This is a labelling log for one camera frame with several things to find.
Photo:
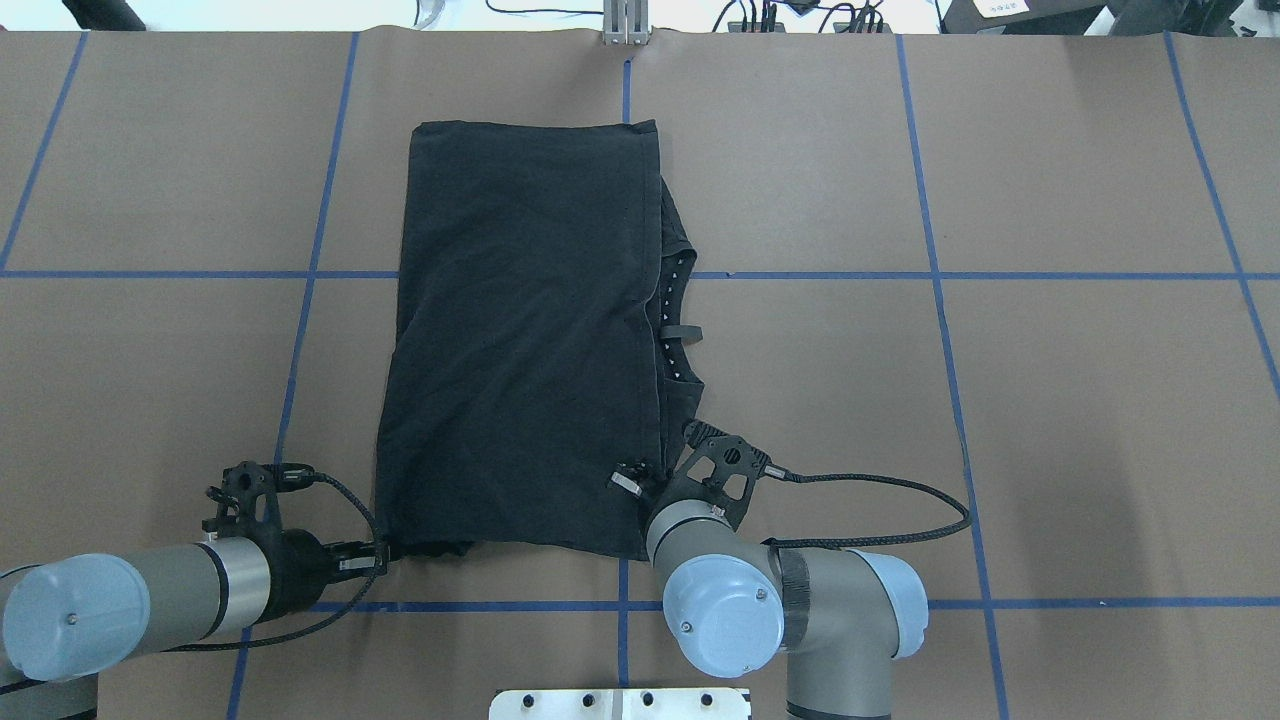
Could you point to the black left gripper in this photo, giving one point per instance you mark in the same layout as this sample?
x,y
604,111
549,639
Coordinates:
x,y
296,557

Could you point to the black printed t-shirt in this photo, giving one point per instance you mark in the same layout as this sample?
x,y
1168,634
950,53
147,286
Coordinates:
x,y
539,343

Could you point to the aluminium frame post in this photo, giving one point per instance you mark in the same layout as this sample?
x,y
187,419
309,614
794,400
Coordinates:
x,y
626,23

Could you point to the black cardboard box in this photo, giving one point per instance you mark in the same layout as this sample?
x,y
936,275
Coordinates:
x,y
1051,18

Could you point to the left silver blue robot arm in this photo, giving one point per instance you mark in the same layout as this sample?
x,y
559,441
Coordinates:
x,y
65,622

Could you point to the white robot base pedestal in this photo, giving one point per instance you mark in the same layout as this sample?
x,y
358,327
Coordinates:
x,y
623,703

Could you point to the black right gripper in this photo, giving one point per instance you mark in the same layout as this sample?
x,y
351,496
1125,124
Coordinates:
x,y
633,476

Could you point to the brown paper table cover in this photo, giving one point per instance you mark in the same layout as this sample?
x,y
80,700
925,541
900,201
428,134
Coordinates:
x,y
1039,272

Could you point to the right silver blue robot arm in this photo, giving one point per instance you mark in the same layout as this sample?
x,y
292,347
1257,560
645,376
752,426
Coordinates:
x,y
841,616

